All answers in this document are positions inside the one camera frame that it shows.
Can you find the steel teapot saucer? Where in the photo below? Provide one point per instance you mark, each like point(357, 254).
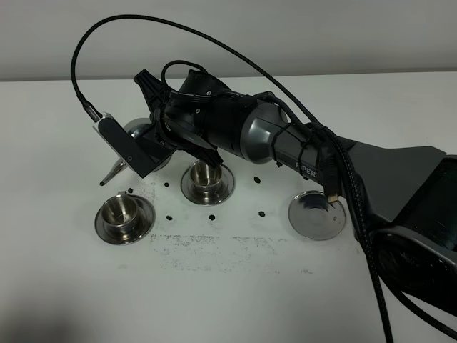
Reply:
point(313, 216)

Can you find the steel saucer far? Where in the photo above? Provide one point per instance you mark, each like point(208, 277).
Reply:
point(226, 190)

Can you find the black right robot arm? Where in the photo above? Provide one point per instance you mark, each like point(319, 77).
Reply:
point(405, 198)

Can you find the steel teacup far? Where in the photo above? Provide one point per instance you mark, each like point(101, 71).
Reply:
point(205, 181)

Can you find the steel teacup near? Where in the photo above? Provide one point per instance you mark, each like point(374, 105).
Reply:
point(119, 217)

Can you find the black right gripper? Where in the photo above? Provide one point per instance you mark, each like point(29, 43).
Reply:
point(176, 124)

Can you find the stainless steel teapot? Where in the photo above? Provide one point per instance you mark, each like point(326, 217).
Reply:
point(134, 128)

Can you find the steel teacup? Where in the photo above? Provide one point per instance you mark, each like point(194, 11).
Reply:
point(205, 181)
point(119, 217)

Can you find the steel saucer near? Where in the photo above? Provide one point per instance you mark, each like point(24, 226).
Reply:
point(146, 221)

